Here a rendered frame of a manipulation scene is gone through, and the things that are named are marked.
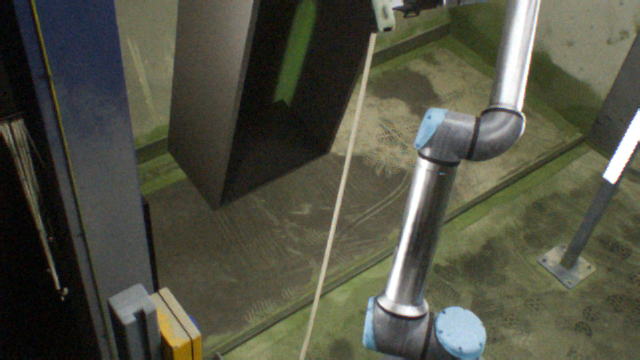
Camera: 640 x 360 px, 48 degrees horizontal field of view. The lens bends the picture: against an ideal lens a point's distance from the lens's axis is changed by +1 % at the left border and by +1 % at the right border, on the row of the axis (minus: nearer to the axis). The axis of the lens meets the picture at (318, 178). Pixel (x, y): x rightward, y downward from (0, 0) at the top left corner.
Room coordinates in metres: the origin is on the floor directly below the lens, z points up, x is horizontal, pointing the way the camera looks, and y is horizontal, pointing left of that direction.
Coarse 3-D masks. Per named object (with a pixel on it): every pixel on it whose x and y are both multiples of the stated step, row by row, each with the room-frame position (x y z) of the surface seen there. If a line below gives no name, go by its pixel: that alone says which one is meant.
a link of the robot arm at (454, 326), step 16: (432, 320) 1.17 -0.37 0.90; (448, 320) 1.17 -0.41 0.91; (464, 320) 1.18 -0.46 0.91; (432, 336) 1.12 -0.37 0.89; (448, 336) 1.11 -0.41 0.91; (464, 336) 1.12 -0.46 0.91; (480, 336) 1.13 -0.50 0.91; (432, 352) 1.09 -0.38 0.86; (448, 352) 1.08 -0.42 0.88; (464, 352) 1.08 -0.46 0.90; (480, 352) 1.10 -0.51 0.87
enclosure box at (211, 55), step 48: (192, 0) 1.91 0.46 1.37; (240, 0) 1.73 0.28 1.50; (288, 0) 2.34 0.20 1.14; (336, 0) 2.32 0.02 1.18; (192, 48) 1.92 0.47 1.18; (240, 48) 1.73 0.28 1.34; (288, 48) 2.43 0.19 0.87; (336, 48) 2.30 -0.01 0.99; (192, 96) 1.93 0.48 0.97; (240, 96) 1.76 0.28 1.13; (288, 96) 2.48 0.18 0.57; (336, 96) 2.27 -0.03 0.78; (192, 144) 1.95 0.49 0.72; (240, 144) 2.20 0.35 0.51; (288, 144) 2.26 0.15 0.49; (240, 192) 1.97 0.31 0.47
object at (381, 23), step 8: (376, 0) 1.85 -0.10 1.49; (384, 0) 1.85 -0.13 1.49; (376, 8) 1.83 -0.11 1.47; (384, 8) 1.81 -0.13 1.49; (376, 16) 1.82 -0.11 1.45; (384, 16) 1.80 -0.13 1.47; (392, 16) 1.81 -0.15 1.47; (376, 24) 1.93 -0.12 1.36; (384, 24) 1.78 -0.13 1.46; (392, 24) 1.78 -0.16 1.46; (376, 32) 1.95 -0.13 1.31; (384, 32) 1.79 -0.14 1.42; (392, 32) 1.80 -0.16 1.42
